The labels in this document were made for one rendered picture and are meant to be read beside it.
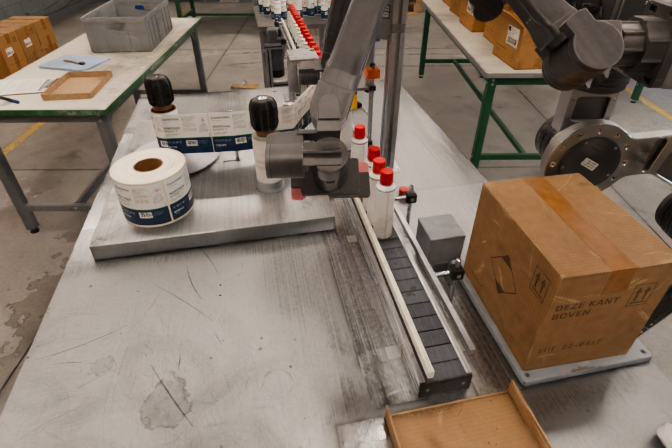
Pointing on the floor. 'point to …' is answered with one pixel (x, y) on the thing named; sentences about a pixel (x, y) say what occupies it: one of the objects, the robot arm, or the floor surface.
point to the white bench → (133, 71)
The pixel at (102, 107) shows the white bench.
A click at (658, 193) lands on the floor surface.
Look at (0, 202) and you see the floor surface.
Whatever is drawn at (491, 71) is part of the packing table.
